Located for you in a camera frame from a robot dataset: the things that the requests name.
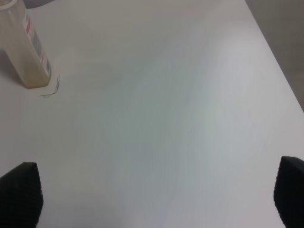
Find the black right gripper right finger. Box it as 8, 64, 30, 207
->
274, 156, 304, 228

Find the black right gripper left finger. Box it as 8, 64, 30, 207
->
0, 162, 44, 228

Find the clear plastic drink bottle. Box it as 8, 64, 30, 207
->
0, 0, 51, 89

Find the thin thread on table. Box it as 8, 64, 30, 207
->
39, 74, 60, 98

